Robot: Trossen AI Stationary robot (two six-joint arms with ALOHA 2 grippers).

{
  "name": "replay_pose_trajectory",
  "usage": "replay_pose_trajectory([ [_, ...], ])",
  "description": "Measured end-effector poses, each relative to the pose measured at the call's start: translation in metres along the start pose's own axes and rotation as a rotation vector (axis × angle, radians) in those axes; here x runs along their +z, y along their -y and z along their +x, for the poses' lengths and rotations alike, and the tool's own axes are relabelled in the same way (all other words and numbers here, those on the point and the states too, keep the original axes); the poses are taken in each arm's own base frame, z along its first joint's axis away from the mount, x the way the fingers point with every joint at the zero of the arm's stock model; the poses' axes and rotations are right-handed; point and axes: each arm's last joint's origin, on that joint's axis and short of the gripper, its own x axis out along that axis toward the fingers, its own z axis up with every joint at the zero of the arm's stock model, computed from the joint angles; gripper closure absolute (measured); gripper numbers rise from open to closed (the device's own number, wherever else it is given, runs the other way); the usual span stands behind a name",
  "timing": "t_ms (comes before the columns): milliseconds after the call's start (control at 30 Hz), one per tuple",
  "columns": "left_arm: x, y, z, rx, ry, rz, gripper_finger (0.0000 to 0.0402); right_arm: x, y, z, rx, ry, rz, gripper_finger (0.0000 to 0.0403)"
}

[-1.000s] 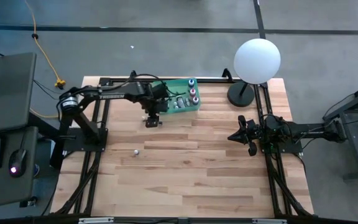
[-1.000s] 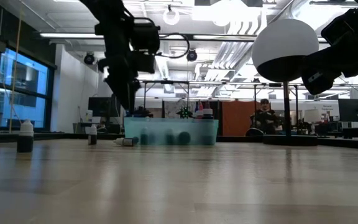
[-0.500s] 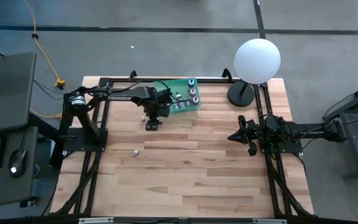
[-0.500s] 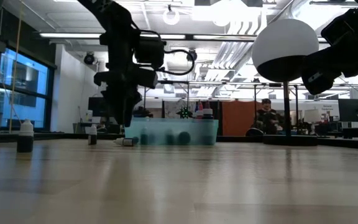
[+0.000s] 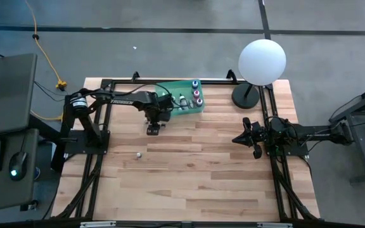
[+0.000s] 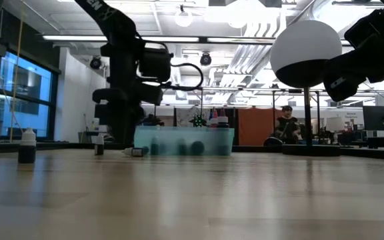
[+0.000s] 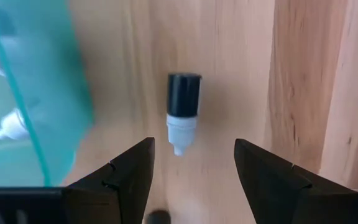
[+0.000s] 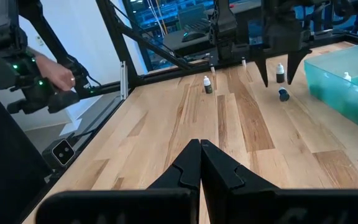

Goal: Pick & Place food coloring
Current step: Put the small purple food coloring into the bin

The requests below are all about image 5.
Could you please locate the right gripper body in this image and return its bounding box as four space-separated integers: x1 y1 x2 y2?
241 117 268 160

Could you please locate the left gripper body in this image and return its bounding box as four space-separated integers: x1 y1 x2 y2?
144 106 172 126

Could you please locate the large black food coloring bottle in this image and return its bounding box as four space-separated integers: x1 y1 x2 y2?
178 94 189 111

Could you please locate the teal translucent plastic bin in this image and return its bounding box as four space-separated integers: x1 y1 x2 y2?
155 79 206 117

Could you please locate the white globe lamp black stand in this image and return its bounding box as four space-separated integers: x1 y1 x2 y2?
231 39 287 110

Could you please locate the silver aluminium bar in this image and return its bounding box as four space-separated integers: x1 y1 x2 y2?
257 222 293 228
80 221 117 228

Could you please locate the black computer mouse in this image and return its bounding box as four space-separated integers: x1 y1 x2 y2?
8 151 30 182

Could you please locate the dark grey raised desk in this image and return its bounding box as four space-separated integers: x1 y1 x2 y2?
0 53 38 137

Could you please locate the yellow cable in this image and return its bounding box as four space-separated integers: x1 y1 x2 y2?
23 0 68 122

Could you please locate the black metal desk frame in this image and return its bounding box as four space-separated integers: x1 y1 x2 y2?
328 79 365 184

